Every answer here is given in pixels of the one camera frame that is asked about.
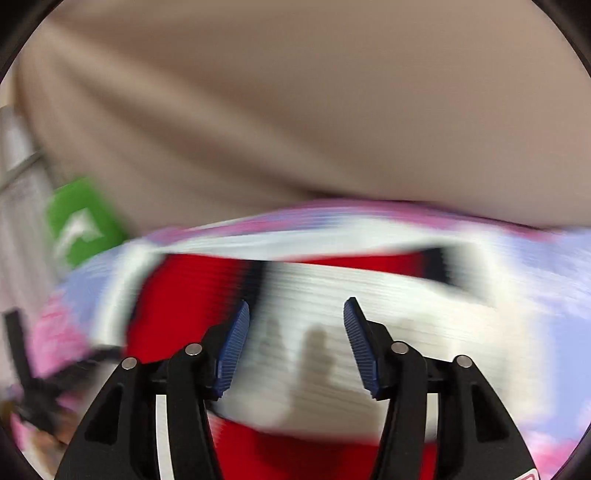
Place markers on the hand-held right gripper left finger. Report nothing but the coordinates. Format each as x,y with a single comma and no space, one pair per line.
233,350

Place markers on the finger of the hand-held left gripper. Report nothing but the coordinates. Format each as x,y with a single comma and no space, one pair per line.
17,350

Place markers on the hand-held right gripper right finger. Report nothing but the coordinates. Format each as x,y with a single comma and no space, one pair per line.
360,350

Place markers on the white and red knitted sweater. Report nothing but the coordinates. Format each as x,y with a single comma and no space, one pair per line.
295,286

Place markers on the white satin curtain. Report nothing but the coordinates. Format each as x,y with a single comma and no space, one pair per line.
23,240

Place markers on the green cushion with white mark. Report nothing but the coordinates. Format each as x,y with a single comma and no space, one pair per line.
85,221

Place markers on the grey metal rod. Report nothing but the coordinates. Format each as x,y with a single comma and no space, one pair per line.
23,170

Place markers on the pink floral bedsheet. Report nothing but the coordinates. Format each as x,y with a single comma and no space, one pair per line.
554,286

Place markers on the beige curtain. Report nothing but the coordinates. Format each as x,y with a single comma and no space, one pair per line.
295,101

